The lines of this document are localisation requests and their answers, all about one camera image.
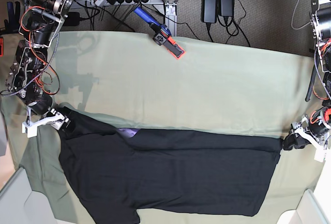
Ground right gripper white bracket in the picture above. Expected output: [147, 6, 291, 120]
[25, 109, 76, 133]

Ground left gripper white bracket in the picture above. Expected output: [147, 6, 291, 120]
[282, 107, 330, 153]

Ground black T-shirt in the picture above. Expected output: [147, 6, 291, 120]
[58, 108, 282, 223]

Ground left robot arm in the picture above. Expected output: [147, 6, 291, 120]
[282, 0, 330, 162]

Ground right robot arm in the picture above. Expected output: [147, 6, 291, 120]
[1, 0, 73, 138]

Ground white bin right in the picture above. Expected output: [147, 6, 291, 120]
[277, 190, 330, 224]

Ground light green table cloth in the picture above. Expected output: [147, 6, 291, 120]
[1, 31, 330, 223]

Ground grey bin left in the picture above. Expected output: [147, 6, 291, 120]
[1, 168, 57, 224]

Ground blue clamp at left edge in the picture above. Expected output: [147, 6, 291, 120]
[4, 1, 21, 34]

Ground blue orange bar clamp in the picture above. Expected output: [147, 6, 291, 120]
[134, 7, 185, 59]

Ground black power adapter left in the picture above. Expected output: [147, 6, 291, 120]
[201, 0, 217, 23]

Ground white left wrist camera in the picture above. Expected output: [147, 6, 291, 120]
[314, 150, 329, 162]

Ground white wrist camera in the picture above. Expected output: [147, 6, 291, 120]
[314, 150, 329, 162]
[22, 122, 38, 138]

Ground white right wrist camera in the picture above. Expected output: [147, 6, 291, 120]
[22, 122, 38, 138]

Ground grey floor cable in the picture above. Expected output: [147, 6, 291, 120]
[270, 0, 315, 29]

